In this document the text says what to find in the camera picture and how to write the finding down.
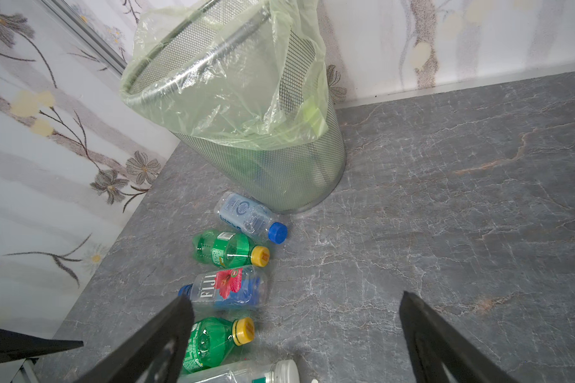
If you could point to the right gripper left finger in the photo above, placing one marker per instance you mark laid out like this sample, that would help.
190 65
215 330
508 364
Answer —
155 353

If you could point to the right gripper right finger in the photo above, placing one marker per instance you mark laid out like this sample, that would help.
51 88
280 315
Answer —
437 350

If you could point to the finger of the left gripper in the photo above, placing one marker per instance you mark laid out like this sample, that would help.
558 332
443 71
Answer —
16 346

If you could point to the green-lined mesh trash bin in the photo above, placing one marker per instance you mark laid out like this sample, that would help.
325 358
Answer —
244 84

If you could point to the green bottle yellow cap lower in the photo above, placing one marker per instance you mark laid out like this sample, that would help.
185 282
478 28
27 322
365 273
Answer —
213 339

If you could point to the green bottle yellow cap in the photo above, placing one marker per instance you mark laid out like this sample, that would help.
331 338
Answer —
227 249
213 339

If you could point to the Fiji water bottle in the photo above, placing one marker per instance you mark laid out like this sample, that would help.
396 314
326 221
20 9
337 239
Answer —
243 287

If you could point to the green bottle yellow cap upper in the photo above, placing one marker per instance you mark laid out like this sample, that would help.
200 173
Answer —
227 249

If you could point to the clear square bottle white cap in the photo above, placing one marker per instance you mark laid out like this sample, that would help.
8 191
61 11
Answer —
285 371

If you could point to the clear bottle light-blue label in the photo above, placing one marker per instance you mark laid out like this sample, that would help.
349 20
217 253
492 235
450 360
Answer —
251 218

